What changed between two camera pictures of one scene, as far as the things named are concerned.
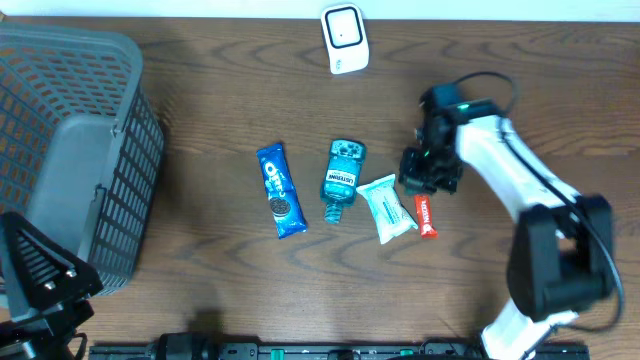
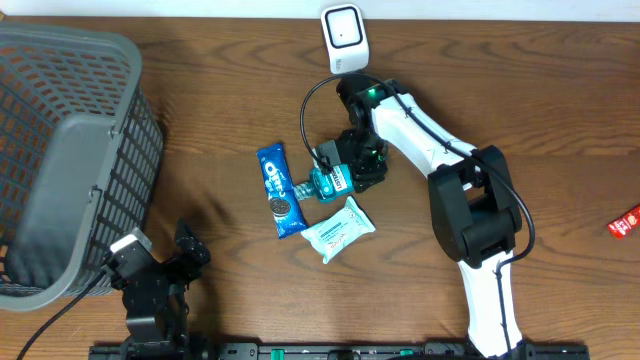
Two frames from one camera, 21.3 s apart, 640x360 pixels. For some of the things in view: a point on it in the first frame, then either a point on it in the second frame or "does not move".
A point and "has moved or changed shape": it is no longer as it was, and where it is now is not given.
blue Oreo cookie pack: x=287 y=212 does not move
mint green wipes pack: x=389 y=212 to x=331 y=236
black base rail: x=209 y=348 does not move
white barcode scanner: x=345 y=37 does not move
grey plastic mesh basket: x=80 y=144 does not move
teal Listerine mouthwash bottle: x=339 y=183 has moved or changed shape
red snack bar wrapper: x=424 y=210 to x=625 y=223
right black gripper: x=414 y=181 to x=367 y=172
